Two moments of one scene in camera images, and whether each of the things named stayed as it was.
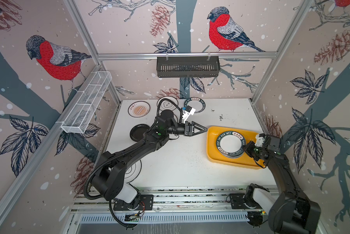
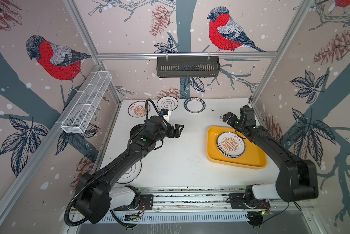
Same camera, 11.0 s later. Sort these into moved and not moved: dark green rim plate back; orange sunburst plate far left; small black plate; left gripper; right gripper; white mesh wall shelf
Moved: right gripper; left gripper
Not moved: dark green rim plate back; white mesh wall shelf; small black plate; orange sunburst plate far left
